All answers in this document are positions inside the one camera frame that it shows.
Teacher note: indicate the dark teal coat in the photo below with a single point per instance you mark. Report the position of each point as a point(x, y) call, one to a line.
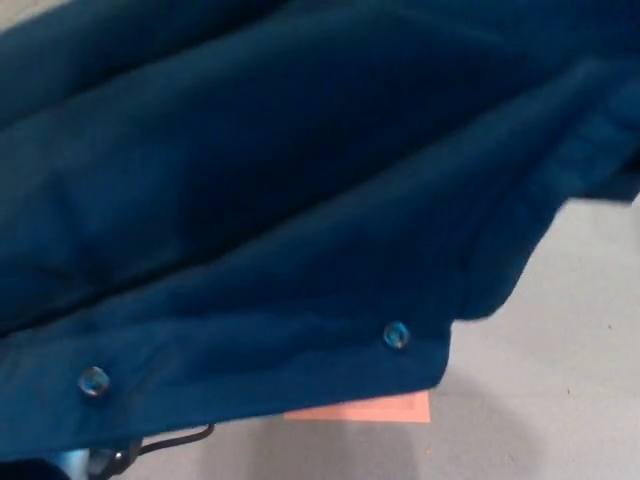
point(250, 175)

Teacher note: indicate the orange floor tape rectangle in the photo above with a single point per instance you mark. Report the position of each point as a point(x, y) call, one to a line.
point(380, 411)

